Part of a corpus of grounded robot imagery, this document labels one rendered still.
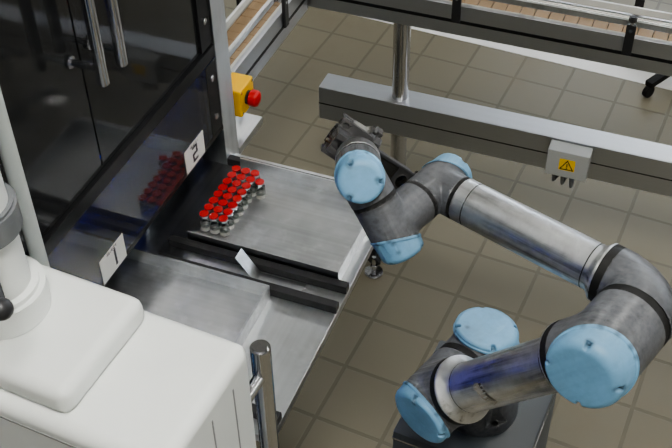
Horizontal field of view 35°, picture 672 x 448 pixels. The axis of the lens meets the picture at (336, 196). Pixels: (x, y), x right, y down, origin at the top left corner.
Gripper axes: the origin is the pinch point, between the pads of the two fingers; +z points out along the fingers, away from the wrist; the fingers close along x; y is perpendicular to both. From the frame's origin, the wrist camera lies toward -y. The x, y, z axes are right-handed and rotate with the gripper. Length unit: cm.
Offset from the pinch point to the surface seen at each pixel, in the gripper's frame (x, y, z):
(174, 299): 49, 11, 8
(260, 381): 19, 4, -75
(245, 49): 10, 27, 79
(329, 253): 26.4, -10.7, 18.8
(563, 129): -19, -61, 107
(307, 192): 22.2, -1.8, 36.1
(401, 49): -11, -10, 113
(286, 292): 34.8, -6.1, 6.8
